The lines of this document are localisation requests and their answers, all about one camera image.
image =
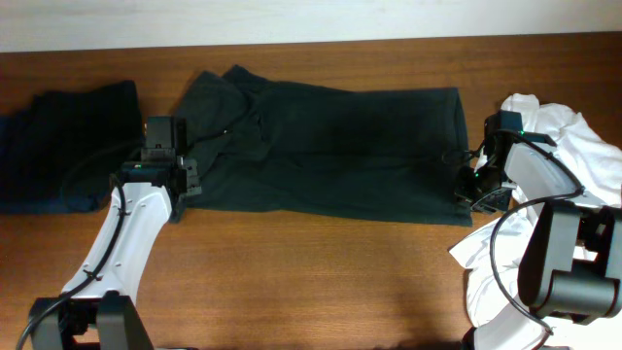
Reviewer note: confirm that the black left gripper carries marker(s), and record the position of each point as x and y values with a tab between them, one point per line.
190	167

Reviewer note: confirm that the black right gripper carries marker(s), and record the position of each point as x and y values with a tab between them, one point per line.
501	202

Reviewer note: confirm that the dark green Nike t-shirt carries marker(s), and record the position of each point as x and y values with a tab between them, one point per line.
390	156

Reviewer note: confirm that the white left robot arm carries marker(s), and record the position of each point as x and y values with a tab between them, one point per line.
96	308

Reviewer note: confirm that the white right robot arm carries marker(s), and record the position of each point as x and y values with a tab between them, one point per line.
571	268

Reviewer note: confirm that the white t-shirt pile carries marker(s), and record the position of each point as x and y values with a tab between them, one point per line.
573	141

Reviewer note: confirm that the folded dark navy garment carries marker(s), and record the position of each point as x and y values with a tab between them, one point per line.
57	153

